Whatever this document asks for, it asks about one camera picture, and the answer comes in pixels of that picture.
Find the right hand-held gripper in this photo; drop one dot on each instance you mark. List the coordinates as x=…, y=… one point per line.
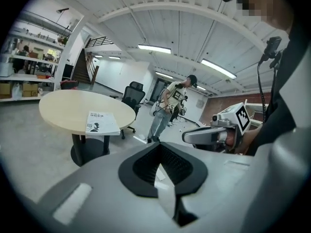
x=243, y=118

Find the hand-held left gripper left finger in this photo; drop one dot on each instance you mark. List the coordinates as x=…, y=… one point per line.
x=97, y=190

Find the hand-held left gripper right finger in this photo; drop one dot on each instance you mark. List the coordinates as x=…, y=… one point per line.
x=218, y=183

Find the white printed booklet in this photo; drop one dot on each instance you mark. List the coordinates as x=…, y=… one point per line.
x=102, y=124

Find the person's right forearm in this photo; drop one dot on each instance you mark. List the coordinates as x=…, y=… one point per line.
x=250, y=138

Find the person's right hand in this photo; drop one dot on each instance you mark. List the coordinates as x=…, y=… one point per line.
x=230, y=139

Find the ceiling light strip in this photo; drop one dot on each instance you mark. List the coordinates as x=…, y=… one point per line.
x=114, y=57
x=164, y=75
x=218, y=68
x=154, y=49
x=201, y=88
x=98, y=56

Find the dark double door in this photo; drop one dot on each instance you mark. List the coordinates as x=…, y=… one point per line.
x=159, y=90

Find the black mesh office chair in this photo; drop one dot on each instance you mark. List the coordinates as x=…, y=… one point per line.
x=132, y=96

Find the round beige table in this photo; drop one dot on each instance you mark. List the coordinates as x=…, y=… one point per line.
x=68, y=108

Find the person's black shirt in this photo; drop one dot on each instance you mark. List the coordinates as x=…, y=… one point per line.
x=286, y=101

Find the dark staircase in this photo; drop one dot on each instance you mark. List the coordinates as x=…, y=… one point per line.
x=81, y=71

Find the printed cardboard box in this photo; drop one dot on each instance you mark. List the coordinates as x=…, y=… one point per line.
x=30, y=90

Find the white plastic bag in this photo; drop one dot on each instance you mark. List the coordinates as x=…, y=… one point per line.
x=17, y=92

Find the white shelving unit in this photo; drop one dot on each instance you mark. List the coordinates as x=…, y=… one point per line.
x=29, y=76

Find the plain cardboard box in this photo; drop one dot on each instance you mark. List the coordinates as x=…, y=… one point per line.
x=5, y=90

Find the white support column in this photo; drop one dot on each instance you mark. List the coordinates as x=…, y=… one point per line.
x=68, y=54

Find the black balcony railing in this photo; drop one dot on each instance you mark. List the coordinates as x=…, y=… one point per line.
x=99, y=42

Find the person's head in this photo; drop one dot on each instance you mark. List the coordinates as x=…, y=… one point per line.
x=267, y=6

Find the potted plant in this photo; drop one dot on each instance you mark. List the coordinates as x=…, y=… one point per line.
x=62, y=40

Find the black pendant lamp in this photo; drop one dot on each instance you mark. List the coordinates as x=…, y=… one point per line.
x=62, y=10

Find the white metal frame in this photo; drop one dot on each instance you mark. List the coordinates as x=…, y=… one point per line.
x=256, y=113

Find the black chest-mounted camera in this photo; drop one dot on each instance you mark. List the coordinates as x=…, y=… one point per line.
x=272, y=48

